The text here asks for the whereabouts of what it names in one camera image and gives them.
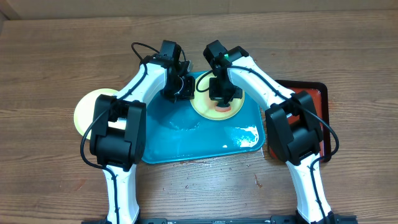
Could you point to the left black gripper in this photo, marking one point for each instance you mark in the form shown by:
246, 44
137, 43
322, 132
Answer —
189, 93

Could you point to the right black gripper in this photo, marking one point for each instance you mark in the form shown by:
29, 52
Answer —
219, 96

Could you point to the orange sponge with dark scourer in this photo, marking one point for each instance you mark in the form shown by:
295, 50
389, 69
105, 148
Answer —
223, 108

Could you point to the yellow-green plate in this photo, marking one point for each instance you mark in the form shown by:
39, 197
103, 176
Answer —
206, 107
83, 113

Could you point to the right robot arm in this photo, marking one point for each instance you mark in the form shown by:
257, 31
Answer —
238, 67

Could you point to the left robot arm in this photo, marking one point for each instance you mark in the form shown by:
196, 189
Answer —
117, 133

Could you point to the teal plastic tray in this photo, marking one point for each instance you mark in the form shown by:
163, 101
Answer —
176, 132

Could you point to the red black-rimmed tray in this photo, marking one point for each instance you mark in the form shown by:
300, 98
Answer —
323, 93

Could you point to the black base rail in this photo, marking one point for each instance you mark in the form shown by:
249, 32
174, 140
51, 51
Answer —
275, 219

